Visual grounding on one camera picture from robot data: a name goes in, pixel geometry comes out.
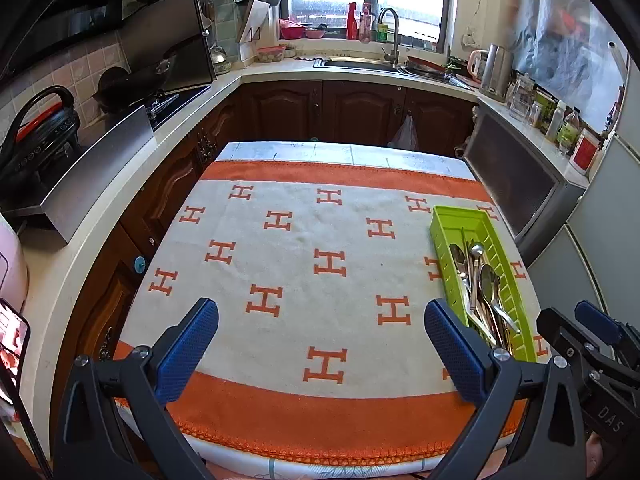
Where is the large steel spoon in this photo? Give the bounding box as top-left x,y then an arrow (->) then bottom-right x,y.
480,264 -> 521,334

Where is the small steel spoon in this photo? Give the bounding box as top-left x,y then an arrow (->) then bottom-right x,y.
468,242 -> 485,311

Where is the white ceramic spoon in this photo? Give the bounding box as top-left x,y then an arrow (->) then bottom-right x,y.
449,244 -> 497,347

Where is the grey refrigerator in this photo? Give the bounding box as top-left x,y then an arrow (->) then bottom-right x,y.
528,63 -> 640,326

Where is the lime green plastic tray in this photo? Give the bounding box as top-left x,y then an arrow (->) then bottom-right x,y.
430,205 -> 548,362

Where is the stainless steel oven cabinet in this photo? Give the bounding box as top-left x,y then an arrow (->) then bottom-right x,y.
463,101 -> 589,266

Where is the red box on counter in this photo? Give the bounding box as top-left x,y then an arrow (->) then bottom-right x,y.
570,128 -> 601,174

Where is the orange white H-pattern cloth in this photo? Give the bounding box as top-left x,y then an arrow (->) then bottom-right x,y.
115,160 -> 549,479

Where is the white plastic bag hanging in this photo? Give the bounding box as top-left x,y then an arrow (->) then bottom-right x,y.
387,113 -> 419,151

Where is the steel kettle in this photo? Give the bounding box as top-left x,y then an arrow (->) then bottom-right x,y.
480,44 -> 513,102

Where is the black electric grill appliance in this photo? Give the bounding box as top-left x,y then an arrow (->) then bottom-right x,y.
1,84 -> 81,192

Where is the steel faucet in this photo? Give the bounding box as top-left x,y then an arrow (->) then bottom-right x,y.
375,6 -> 405,70

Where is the black wok on stove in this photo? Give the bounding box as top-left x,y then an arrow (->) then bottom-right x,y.
93,55 -> 176,114

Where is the red spray bottle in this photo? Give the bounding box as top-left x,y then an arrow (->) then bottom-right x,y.
346,2 -> 359,40

